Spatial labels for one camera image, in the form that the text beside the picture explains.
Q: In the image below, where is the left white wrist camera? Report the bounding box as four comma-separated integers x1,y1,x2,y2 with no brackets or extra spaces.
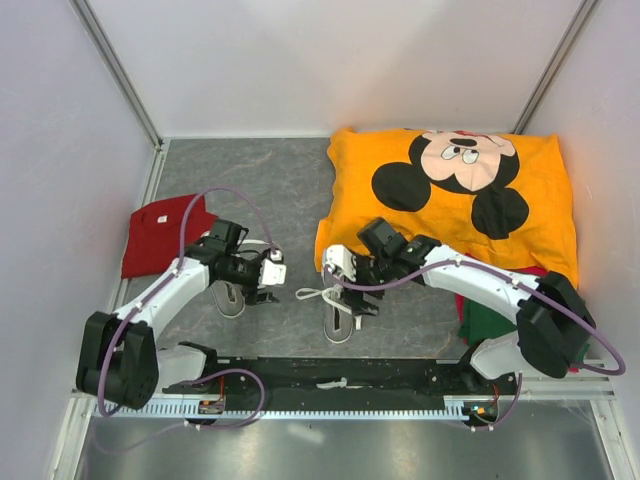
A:
259,250,287,288

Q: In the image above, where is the red folded t-shirt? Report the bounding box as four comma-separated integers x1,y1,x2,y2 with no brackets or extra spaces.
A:
121,194,195,279

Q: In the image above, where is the aluminium frame post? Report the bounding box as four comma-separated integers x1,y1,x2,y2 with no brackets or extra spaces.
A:
511,0,601,135
69,0,164,150

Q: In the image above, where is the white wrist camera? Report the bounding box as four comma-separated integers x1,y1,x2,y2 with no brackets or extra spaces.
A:
259,250,287,288
322,244,356,282

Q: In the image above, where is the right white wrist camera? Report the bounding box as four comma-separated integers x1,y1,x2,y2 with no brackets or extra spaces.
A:
322,244,356,282

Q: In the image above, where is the white tape scrap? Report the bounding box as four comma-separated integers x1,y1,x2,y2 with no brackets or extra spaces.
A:
316,377,348,391

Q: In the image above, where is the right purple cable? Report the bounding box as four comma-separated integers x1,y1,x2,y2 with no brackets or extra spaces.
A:
322,256,627,376

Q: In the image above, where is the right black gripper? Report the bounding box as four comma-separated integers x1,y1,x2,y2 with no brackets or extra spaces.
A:
340,250,395,317

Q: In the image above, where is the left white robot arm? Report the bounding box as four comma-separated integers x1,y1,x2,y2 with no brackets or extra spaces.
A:
75,220,286,410

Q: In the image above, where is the orange mickey mouse pillow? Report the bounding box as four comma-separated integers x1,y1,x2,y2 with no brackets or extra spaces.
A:
315,128,579,284

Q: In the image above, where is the grey sneaker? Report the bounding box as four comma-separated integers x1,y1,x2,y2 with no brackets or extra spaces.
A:
210,280,245,319
321,284,355,344

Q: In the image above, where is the slotted cable duct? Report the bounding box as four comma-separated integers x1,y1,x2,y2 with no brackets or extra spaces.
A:
92,394,521,421

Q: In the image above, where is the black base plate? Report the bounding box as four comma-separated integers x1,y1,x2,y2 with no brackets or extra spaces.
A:
162,355,521,414

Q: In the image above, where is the right aluminium frame post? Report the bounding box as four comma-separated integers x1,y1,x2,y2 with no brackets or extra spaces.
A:
511,0,601,135

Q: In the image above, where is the green folded cloth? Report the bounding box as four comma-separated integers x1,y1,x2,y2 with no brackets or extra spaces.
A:
455,295,517,345

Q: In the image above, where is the left aluminium frame post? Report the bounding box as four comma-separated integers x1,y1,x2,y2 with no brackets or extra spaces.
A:
69,0,164,150

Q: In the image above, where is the red cloth under green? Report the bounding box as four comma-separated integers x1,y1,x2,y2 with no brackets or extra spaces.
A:
453,265,581,373

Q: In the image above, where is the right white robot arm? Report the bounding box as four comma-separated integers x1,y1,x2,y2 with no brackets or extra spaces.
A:
324,218,595,394

